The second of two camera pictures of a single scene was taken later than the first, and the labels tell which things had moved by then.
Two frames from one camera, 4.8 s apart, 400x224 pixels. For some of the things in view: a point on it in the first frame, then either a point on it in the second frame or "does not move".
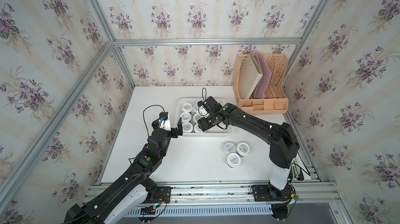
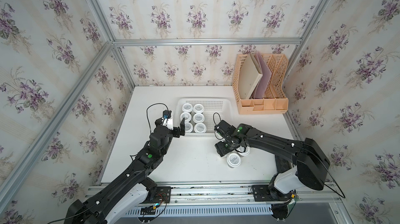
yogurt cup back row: (197, 129) does not move
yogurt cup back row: (187, 108) does not move
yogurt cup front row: (186, 116) does not move
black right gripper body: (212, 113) -> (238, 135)
